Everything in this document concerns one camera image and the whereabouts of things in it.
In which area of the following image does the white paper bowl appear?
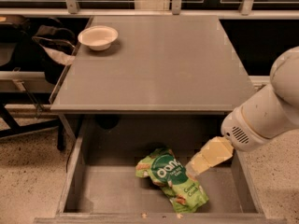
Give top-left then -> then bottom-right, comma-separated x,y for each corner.
78,25 -> 119,51

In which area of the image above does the green rice chip bag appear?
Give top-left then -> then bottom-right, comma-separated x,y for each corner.
135,147 -> 208,213

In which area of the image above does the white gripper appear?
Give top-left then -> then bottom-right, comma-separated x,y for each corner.
186,107 -> 270,175

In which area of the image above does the grey counter cabinet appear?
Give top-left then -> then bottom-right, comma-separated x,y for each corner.
50,14 -> 263,142

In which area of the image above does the metal window railing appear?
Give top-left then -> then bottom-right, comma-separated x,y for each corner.
0,0 -> 299,20

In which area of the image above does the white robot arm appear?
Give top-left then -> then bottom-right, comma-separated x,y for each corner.
186,47 -> 299,176

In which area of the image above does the open grey top drawer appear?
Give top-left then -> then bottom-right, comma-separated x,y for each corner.
34,115 -> 287,224

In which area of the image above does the dark bag on chair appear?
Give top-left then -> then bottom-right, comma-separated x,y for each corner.
0,15 -> 76,84

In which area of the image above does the black chair frame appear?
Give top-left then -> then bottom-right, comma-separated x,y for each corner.
0,66 -> 67,151

